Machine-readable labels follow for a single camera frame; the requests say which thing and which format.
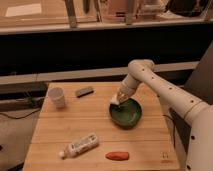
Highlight dark grey eraser block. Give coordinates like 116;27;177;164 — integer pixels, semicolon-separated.
75;86;94;98

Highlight white paper cup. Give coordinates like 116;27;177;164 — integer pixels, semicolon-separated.
47;87;65;108

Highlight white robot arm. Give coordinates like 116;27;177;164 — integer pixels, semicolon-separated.
116;59;213;171

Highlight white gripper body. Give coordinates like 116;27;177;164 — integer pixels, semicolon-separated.
117;75;140;102

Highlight white plastic bottle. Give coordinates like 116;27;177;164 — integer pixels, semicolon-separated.
59;133;99;159

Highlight black cable on floor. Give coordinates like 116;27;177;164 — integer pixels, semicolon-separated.
0;93;43;120

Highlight white sponge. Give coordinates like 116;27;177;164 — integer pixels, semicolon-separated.
110;95;120;105

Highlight green ceramic bowl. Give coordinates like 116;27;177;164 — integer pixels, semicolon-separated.
109;98;142;129

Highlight grey metal post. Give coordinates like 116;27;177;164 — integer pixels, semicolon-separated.
65;0;77;28

